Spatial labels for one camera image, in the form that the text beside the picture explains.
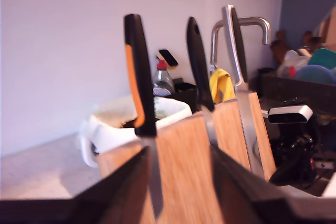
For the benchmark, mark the white plastic container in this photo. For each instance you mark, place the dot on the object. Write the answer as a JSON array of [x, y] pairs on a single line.
[[110, 134]]

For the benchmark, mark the clear plastic container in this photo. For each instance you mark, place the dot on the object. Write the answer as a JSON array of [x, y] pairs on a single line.
[[291, 62]]

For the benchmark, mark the clear dish soap bottle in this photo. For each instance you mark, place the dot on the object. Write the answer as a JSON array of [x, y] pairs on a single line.
[[162, 82]]

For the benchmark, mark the teal bowl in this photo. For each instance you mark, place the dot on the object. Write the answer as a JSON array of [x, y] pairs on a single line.
[[324, 57]]

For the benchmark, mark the yellow rubber glove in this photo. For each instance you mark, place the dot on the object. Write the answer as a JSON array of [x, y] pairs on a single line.
[[223, 87]]

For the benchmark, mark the blue bowl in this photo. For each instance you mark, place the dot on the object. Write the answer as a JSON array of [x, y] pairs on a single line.
[[315, 74]]

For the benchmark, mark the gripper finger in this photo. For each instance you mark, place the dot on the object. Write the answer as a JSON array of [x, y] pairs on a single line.
[[241, 197], [118, 200], [286, 175]]

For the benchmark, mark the wooden magnetic knife block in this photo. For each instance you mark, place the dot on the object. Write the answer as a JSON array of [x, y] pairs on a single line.
[[183, 169]]

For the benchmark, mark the black sink caddy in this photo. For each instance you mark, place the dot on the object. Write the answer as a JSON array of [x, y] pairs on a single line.
[[187, 95]]

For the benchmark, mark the black dish rack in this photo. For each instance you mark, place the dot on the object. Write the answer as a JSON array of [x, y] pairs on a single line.
[[288, 90]]

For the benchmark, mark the serrated bread knife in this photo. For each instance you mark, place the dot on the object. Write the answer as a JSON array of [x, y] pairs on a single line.
[[237, 51]]

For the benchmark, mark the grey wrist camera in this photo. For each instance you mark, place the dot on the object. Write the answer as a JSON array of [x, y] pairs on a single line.
[[302, 111]]

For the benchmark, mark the steel kitchen faucet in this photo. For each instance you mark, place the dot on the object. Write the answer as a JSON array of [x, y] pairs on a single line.
[[258, 20]]

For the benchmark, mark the dish brush with sponge head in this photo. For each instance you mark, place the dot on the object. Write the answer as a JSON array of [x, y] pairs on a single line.
[[169, 57]]

